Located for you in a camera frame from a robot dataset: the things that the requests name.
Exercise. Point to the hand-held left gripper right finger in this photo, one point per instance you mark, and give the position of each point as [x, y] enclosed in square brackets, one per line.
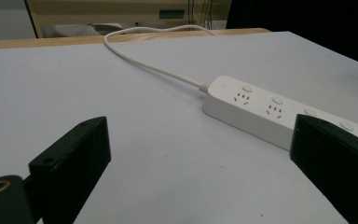
[338, 155]

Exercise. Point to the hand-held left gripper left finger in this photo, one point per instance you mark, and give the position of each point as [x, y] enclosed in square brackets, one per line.
[71, 165]

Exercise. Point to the white power strip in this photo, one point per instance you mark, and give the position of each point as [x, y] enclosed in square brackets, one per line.
[254, 109]

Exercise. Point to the light wooden cabinet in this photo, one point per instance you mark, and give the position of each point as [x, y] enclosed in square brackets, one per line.
[105, 12]

